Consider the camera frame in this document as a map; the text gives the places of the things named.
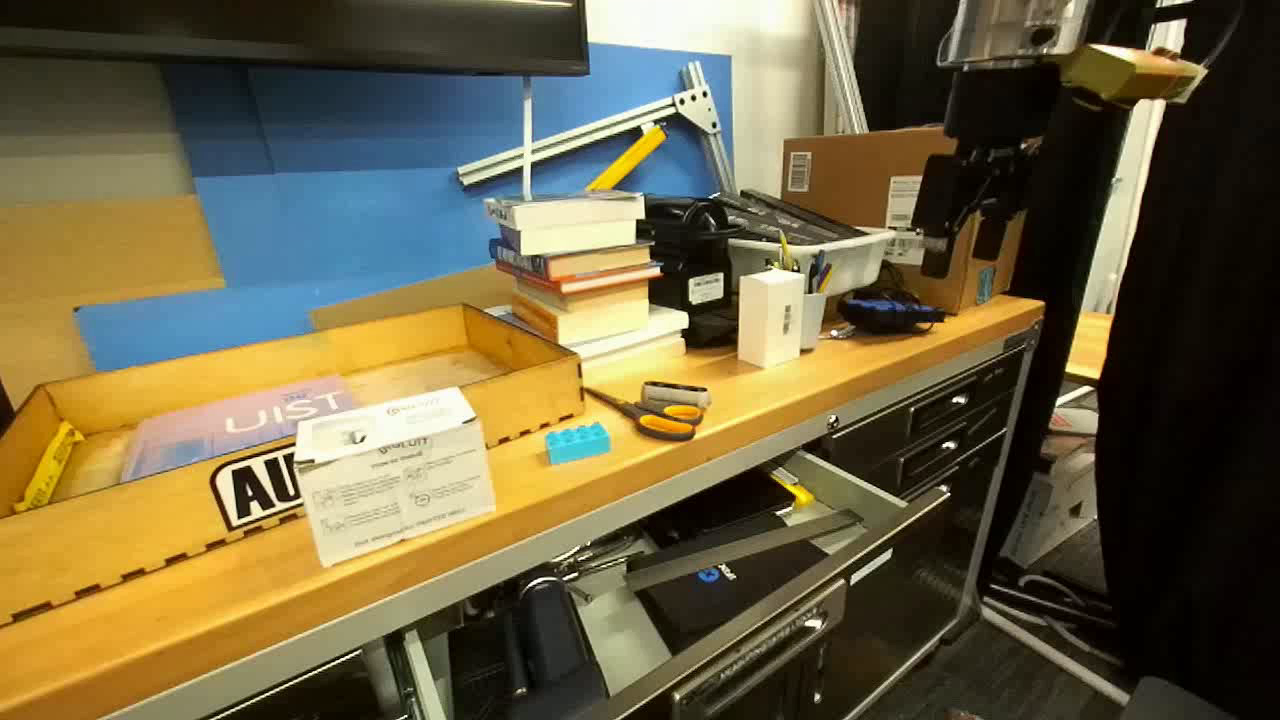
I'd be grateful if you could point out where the laser-cut wooden tray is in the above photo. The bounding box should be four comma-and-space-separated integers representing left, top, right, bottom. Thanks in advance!
0, 301, 589, 633

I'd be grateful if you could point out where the white dark-cover book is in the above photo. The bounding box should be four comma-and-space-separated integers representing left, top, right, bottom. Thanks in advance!
481, 188, 654, 262

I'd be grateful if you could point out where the olive wrist camera box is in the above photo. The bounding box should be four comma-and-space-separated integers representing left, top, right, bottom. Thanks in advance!
1060, 42, 1211, 107

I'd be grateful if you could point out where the yellow strip in tray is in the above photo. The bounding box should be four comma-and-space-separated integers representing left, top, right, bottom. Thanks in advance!
7, 416, 88, 521

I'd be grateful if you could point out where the black device with strap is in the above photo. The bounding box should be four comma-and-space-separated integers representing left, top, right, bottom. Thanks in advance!
643, 193, 746, 358

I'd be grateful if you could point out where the blue red book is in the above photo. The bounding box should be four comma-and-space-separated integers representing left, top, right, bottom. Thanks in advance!
485, 238, 659, 286

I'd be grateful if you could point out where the thin white rod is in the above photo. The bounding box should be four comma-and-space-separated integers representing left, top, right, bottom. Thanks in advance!
517, 72, 540, 203

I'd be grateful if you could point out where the black drawer cabinet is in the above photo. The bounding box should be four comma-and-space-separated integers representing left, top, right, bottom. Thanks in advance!
812, 334, 1046, 674

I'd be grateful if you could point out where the thick cream book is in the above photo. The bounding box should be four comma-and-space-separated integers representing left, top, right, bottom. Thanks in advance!
505, 279, 659, 347

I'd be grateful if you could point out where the blue toy brick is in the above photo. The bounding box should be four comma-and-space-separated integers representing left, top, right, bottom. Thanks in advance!
540, 416, 618, 469

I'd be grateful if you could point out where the white pen cup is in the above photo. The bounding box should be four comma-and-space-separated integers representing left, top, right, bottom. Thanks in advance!
796, 286, 836, 358

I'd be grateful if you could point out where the black curtain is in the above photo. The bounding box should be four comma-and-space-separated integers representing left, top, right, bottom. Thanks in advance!
1091, 0, 1280, 720

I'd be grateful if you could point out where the black box with blue logo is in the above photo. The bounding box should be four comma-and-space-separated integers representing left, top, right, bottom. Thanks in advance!
634, 528, 834, 660

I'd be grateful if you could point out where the floor cable bundle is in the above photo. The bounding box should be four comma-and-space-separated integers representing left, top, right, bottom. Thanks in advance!
980, 558, 1129, 660

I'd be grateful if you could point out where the wide white book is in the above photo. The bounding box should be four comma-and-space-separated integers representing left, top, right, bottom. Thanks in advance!
556, 303, 698, 370

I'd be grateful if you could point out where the grey metal open drawer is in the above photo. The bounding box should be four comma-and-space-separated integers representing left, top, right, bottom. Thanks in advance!
568, 447, 961, 720

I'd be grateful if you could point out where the black white AU sticker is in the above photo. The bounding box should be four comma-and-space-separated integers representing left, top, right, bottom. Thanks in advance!
204, 446, 322, 535

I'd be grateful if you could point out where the white printed paper card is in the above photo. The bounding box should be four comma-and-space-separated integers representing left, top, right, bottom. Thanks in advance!
293, 386, 500, 574

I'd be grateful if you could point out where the red thin book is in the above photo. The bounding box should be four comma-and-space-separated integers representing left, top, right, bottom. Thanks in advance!
492, 262, 667, 301

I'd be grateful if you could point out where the small white carton box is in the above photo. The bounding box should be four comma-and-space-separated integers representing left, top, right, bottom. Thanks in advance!
734, 265, 812, 373

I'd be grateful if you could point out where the small grey yellow tool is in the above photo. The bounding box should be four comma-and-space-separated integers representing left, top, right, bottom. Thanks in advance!
637, 378, 716, 416

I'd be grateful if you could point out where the dark blue bag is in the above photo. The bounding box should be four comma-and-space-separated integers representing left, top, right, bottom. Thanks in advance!
507, 567, 594, 720

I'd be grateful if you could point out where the blue foam board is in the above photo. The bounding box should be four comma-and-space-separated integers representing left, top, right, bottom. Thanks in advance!
71, 42, 741, 378

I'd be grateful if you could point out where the tan wooden board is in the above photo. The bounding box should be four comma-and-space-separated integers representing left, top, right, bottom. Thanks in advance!
0, 193, 229, 407

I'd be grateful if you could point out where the white plastic bin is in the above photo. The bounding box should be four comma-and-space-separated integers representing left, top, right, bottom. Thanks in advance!
726, 188, 899, 301

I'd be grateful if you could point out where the brown cardboard shipping box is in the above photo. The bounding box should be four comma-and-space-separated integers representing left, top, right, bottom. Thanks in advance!
777, 125, 1027, 322

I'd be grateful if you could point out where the black wall monitor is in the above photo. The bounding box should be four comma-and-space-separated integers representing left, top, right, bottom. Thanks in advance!
0, 0, 594, 81

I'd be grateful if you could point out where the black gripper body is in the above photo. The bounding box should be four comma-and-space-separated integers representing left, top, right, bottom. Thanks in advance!
939, 60, 1067, 188

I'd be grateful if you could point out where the purple UIST booklet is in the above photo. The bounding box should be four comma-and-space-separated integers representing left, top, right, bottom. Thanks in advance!
120, 373, 365, 485

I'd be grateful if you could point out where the yellow bar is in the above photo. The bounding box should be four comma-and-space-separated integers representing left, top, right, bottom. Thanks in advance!
583, 121, 672, 199

